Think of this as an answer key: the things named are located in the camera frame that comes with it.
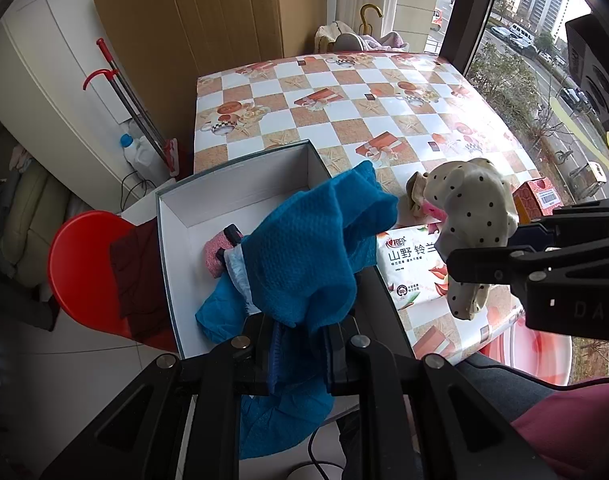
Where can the pink cloth pile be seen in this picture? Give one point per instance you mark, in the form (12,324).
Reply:
(392,41)

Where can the white bottle blue cap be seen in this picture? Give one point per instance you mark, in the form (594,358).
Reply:
(140,155)

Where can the brown cardboard sheet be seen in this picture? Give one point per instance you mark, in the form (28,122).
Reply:
(164,46)

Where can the beige knitted sock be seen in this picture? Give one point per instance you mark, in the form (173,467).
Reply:
(415,191)

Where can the tissue pack floral print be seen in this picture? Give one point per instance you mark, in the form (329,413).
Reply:
(411,266)

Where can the red plastic stool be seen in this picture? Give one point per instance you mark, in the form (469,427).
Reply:
(80,276)

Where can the blue cloth bundle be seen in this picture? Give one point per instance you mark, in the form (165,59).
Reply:
(223,314)
(301,264)

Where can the white cabinet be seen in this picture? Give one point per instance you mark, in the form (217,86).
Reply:
(47,48)

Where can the red handled mop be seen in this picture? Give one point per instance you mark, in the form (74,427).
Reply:
(166,149)

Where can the grey white storage box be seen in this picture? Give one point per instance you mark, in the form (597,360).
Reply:
(243,192)

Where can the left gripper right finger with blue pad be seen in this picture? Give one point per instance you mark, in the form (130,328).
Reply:
(339,379)

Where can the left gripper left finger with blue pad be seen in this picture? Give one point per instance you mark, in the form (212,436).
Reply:
(271,346)

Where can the pink black striped sock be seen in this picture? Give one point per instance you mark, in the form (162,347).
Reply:
(214,250)

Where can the light blue fluffy duster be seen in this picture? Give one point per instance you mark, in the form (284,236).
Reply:
(236,270)

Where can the red patterned carton box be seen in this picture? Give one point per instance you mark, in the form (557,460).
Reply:
(535,199)

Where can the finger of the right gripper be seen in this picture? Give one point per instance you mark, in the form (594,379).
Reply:
(584,265)
(567,226)

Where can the cream polka dot scrunchie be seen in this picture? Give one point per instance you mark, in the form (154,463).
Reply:
(477,202)

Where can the checkered patterned tablecloth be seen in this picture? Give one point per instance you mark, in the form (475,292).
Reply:
(404,113)

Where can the large pink sponge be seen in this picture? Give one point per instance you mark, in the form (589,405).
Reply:
(433,212)

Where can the dark red cloth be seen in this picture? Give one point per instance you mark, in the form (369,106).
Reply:
(142,299)

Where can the person's legs dark trousers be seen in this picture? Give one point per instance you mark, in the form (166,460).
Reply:
(509,391)

